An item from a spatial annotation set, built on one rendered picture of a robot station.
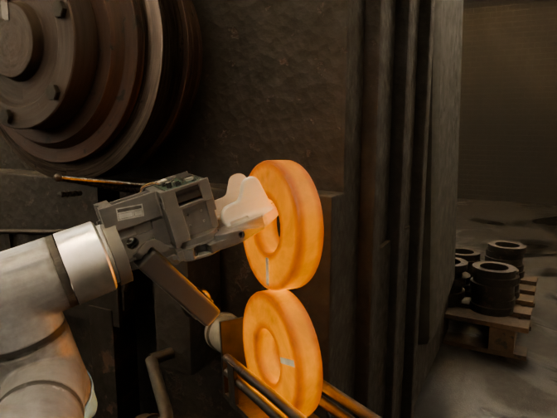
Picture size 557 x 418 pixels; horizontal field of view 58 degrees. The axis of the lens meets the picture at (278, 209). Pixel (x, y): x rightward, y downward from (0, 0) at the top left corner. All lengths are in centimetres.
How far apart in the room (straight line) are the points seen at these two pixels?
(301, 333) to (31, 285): 28
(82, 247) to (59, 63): 41
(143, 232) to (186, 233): 4
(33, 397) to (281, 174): 32
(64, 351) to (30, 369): 4
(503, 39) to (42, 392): 659
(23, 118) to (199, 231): 47
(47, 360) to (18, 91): 54
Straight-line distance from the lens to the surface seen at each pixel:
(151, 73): 85
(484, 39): 683
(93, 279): 52
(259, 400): 63
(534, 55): 677
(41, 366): 53
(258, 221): 56
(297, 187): 55
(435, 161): 157
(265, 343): 67
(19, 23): 92
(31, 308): 52
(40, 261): 52
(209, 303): 58
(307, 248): 54
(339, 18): 86
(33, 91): 93
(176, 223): 52
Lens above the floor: 99
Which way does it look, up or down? 10 degrees down
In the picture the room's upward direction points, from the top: straight up
